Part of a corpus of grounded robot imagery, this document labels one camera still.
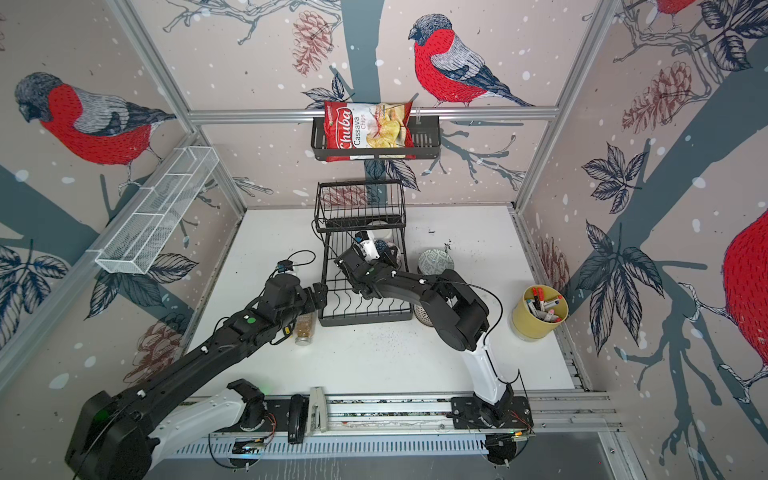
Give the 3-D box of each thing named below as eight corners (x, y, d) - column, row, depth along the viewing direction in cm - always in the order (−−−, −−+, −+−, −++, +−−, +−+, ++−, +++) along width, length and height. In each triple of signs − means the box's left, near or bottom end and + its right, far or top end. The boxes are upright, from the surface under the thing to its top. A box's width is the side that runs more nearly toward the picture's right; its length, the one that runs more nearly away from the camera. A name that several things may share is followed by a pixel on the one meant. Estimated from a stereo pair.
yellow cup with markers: (512, 344, 87) (530, 323, 75) (502, 308, 94) (518, 284, 83) (551, 344, 87) (576, 323, 75) (539, 308, 94) (559, 284, 83)
